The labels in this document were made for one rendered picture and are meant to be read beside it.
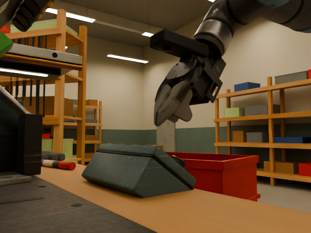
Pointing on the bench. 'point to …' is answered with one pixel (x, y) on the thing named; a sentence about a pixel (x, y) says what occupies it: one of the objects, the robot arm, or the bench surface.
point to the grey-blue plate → (8, 137)
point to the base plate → (56, 211)
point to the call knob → (179, 161)
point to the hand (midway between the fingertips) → (157, 117)
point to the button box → (138, 170)
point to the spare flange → (14, 179)
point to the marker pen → (59, 164)
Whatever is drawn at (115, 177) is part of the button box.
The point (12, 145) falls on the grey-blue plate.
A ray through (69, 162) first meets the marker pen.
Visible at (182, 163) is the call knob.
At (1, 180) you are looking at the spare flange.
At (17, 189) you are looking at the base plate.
